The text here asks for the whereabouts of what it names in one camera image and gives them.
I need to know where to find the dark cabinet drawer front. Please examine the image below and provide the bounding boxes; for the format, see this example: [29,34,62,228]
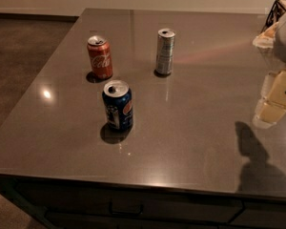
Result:
[16,182,242,222]

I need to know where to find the black wire basket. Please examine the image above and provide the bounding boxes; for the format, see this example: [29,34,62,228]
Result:
[261,0,286,32]

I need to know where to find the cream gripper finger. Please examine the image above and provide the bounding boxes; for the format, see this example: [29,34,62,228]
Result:
[253,71,286,129]
[253,22,277,49]

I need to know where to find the red coke can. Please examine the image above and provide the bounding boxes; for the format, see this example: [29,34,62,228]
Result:
[87,35,112,80]

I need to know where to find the blue pepsi can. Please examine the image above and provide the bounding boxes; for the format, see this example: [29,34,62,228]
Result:
[102,80,133,132]

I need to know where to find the black drawer handle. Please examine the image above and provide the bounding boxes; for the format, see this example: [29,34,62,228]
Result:
[108,201,144,217]

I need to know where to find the silver redbull can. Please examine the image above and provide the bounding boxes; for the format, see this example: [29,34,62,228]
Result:
[155,28,176,75]

